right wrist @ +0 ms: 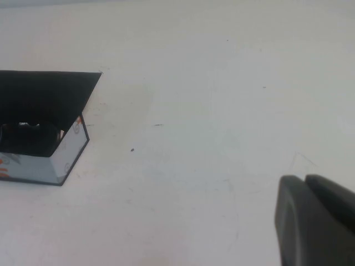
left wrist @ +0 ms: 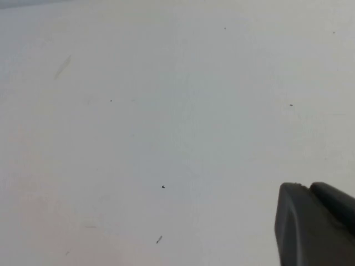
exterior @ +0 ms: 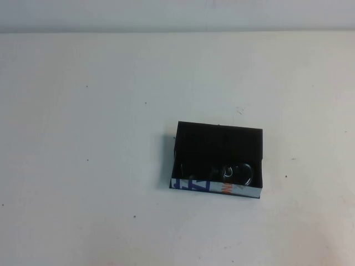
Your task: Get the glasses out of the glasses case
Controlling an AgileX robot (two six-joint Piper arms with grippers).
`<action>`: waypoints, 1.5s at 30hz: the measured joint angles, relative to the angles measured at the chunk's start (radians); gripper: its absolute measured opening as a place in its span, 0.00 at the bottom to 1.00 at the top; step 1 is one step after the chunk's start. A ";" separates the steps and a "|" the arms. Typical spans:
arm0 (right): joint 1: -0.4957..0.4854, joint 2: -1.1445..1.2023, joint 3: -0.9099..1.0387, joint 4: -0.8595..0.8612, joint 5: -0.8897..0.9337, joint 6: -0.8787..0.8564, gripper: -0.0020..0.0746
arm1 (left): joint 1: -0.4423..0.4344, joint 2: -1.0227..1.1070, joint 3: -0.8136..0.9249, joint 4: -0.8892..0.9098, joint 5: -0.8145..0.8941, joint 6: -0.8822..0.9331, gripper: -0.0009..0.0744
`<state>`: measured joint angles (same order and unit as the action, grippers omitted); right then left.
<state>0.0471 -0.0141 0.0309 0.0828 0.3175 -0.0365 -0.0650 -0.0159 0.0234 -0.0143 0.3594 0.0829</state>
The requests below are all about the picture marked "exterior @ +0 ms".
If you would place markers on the black-framed glasses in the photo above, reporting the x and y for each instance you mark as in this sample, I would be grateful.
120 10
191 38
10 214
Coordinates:
244 173

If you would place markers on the black rectangular glasses case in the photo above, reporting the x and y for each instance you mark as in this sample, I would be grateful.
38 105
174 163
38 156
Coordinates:
216 144

